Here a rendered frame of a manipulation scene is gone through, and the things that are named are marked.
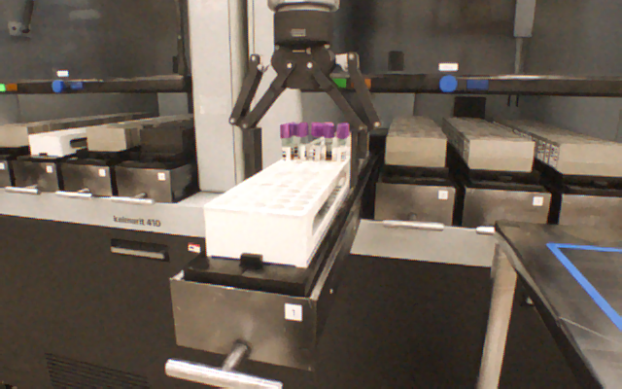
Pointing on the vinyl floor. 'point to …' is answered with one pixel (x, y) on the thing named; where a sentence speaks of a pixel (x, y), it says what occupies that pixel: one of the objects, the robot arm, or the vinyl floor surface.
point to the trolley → (558, 298)
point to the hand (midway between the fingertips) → (303, 173)
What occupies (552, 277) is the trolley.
